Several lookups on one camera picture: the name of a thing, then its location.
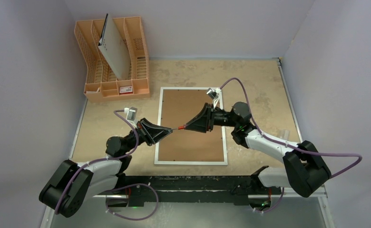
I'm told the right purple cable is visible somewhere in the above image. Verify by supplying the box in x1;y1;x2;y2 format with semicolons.
218;77;362;180

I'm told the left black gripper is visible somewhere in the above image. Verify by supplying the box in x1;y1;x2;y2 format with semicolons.
122;118;172;154

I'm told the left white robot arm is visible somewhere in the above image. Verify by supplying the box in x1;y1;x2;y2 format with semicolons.
39;118;173;218

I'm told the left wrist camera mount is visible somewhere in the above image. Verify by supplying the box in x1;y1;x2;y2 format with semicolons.
124;107;138;124

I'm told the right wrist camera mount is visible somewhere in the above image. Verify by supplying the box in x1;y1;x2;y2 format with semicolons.
206;87;222;108

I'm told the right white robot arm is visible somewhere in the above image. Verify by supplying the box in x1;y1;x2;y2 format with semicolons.
184;102;332;198

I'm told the clear plastic screwdriver packaging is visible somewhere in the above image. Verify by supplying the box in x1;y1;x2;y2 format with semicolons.
279;129;290;141

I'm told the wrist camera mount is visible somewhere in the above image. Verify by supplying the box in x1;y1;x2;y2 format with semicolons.
124;107;138;124
206;87;222;108

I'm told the blue handled screwdriver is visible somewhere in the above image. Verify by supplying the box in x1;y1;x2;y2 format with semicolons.
172;125;185;130

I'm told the orange plastic file organizer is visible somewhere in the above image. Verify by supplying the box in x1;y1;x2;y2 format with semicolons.
74;14;150;103

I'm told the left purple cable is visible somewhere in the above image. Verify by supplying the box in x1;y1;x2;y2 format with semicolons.
54;110;139;215

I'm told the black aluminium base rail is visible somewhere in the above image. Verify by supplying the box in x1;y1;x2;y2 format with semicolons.
48;174;328;209

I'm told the small red white box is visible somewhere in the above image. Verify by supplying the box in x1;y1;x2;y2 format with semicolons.
118;86;133;95

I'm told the white board in organizer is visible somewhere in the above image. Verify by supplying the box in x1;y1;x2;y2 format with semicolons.
98;13;131;80

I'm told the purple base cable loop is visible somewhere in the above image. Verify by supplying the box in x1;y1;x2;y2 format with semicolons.
106;182;160;221

